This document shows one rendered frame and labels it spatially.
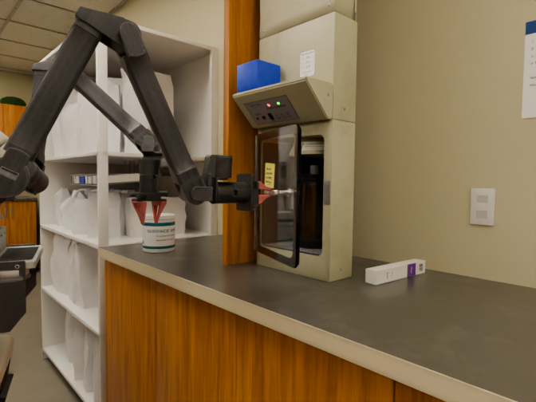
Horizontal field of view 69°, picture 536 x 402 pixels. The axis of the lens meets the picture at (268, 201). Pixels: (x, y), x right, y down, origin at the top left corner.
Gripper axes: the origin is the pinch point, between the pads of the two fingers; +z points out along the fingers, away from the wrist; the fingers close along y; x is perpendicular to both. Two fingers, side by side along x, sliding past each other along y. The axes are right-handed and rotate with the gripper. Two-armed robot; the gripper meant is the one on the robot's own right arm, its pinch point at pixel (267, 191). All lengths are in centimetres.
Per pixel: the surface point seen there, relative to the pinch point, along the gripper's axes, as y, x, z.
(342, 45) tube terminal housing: 42.4, -13.8, 15.7
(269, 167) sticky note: 7.3, 6.9, 6.9
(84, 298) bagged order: -65, 143, -4
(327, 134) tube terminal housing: 16.9, -12.0, 11.9
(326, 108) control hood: 23.6, -13.8, 9.0
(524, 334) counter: -26, -63, 10
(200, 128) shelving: 34, 119, 55
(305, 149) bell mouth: 13.1, -2.1, 14.0
